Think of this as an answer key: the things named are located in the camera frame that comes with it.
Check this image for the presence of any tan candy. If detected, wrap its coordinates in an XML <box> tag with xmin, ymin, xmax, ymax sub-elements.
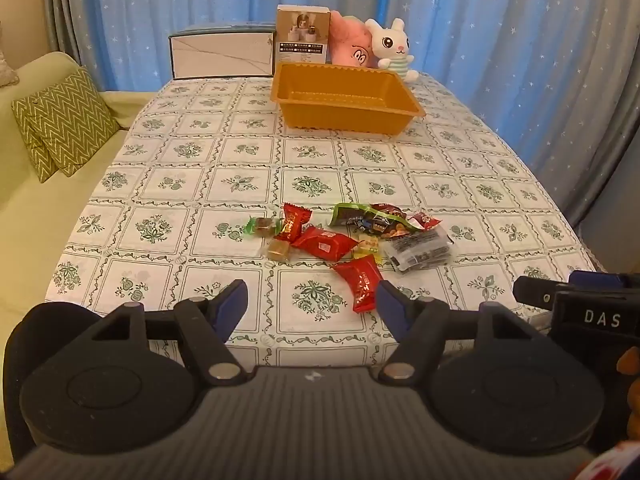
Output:
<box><xmin>266</xmin><ymin>237</ymin><xmax>292</xmax><ymax>262</ymax></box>

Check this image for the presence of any person's printed clothing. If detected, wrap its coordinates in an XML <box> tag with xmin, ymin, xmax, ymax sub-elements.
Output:
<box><xmin>575</xmin><ymin>347</ymin><xmax>640</xmax><ymax>480</ymax></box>

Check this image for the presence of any white rabbit plush toy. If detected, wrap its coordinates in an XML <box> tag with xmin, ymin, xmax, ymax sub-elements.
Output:
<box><xmin>364</xmin><ymin>18</ymin><xmax>419</xmax><ymax>84</ymax></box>

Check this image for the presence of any orange plastic tray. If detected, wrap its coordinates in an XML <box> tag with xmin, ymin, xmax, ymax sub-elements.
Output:
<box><xmin>270</xmin><ymin>62</ymin><xmax>427</xmax><ymax>135</ymax></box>

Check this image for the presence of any pink star plush toy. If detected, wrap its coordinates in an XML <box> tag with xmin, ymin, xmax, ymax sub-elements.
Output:
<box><xmin>329</xmin><ymin>10</ymin><xmax>374</xmax><ymax>69</ymax></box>

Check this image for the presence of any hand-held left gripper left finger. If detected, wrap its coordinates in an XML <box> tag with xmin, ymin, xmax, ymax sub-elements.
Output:
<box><xmin>82</xmin><ymin>279</ymin><xmax>250</xmax><ymax>386</ymax></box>

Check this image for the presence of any small beige product box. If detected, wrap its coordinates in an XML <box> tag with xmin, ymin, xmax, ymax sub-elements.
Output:
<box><xmin>276</xmin><ymin>4</ymin><xmax>332</xmax><ymax>66</ymax></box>

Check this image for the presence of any flat white cardboard box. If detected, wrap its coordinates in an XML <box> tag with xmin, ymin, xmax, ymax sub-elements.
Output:
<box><xmin>168</xmin><ymin>22</ymin><xmax>277</xmax><ymax>80</ymax></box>

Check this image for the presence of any yellow candy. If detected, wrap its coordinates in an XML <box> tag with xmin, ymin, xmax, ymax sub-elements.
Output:
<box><xmin>357</xmin><ymin>234</ymin><xmax>385</xmax><ymax>266</ymax></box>

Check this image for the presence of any green chevron cushion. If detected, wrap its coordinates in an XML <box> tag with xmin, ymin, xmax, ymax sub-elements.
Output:
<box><xmin>32</xmin><ymin>66</ymin><xmax>121</xmax><ymax>177</ymax></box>
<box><xmin>11</xmin><ymin>85</ymin><xmax>61</xmax><ymax>184</ymax></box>

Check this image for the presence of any small red snack packet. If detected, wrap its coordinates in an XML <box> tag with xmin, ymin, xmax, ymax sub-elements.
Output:
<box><xmin>407</xmin><ymin>212</ymin><xmax>444</xmax><ymax>232</ymax></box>

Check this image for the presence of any clear packet dark snack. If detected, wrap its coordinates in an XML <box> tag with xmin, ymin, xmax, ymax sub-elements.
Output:
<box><xmin>385</xmin><ymin>227</ymin><xmax>454</xmax><ymax>273</ymax></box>

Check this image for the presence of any green dark snack packet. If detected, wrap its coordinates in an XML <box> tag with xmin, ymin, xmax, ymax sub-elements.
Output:
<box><xmin>327</xmin><ymin>202</ymin><xmax>381</xmax><ymax>233</ymax></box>

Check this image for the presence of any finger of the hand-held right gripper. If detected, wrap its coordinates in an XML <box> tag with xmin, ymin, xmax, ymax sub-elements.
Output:
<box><xmin>569</xmin><ymin>270</ymin><xmax>640</xmax><ymax>292</ymax></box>
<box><xmin>513</xmin><ymin>275</ymin><xmax>568</xmax><ymax>311</ymax></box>

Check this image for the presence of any green candy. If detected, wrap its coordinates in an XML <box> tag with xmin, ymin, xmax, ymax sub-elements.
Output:
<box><xmin>245</xmin><ymin>216</ymin><xmax>283</xmax><ymax>239</ymax></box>

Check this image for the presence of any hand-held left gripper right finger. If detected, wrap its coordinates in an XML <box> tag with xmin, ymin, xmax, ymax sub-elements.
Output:
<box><xmin>376</xmin><ymin>279</ymin><xmax>547</xmax><ymax>386</ymax></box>

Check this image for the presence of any blue star-print curtain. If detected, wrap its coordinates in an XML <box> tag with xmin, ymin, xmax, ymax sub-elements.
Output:
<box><xmin>42</xmin><ymin>0</ymin><xmax>640</xmax><ymax>241</ymax></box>

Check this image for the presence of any light green sofa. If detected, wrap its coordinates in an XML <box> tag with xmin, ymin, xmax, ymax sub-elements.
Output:
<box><xmin>0</xmin><ymin>51</ymin><xmax>157</xmax><ymax>463</ymax></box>

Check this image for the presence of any beige lace pillow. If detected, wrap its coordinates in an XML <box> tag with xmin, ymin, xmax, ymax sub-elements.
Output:
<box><xmin>0</xmin><ymin>22</ymin><xmax>20</xmax><ymax>86</ymax></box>

